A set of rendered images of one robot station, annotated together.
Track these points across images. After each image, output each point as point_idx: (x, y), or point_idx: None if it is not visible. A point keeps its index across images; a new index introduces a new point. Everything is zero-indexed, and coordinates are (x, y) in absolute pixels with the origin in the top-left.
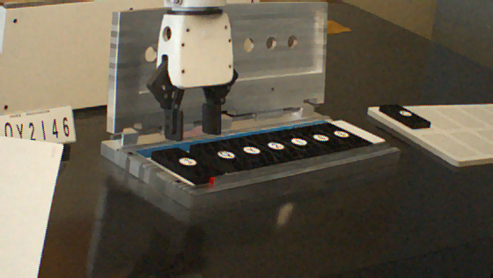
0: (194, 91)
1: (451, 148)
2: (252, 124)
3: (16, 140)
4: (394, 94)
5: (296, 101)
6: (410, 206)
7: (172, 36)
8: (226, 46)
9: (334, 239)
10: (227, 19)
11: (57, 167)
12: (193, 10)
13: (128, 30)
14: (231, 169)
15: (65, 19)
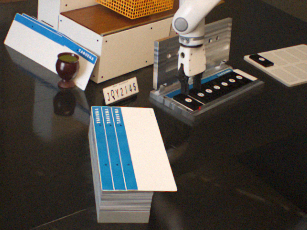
0: None
1: (285, 77)
2: (203, 74)
3: (133, 108)
4: (252, 44)
5: (218, 62)
6: (273, 111)
7: (185, 56)
8: (203, 57)
9: (248, 131)
10: (203, 46)
11: (156, 121)
12: (192, 45)
13: (161, 48)
14: (204, 101)
15: (126, 37)
